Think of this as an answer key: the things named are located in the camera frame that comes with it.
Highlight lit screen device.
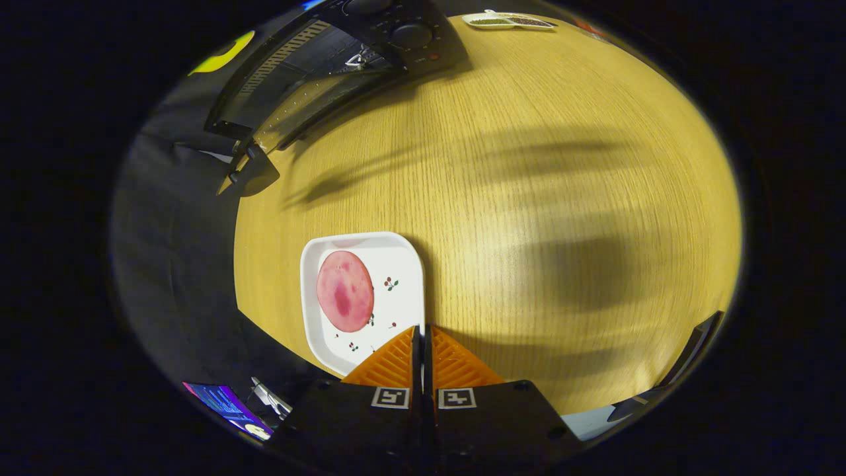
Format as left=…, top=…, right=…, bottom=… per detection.
left=183, top=381, right=273, bottom=442

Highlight grey metal stand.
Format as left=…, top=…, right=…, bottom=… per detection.
left=250, top=377, right=293, bottom=418

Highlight white square plate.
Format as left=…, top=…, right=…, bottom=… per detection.
left=300, top=231, right=426, bottom=376

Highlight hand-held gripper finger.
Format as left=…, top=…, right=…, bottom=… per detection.
left=272, top=325, right=424, bottom=476
left=424, top=324, right=584, bottom=476

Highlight white divided dish of beans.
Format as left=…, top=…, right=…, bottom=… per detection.
left=461, top=9, right=558, bottom=31

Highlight black frame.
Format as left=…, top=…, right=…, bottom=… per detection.
left=608, top=311, right=726, bottom=424

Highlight pink ham slice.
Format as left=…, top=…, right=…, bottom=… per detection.
left=316, top=251, right=375, bottom=333

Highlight black backdrop cloth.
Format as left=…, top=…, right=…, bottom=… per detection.
left=109, top=0, right=344, bottom=424

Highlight black toaster oven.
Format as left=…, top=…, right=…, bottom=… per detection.
left=205, top=0, right=473, bottom=153

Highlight black clamp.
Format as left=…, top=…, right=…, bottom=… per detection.
left=218, top=142, right=281, bottom=198

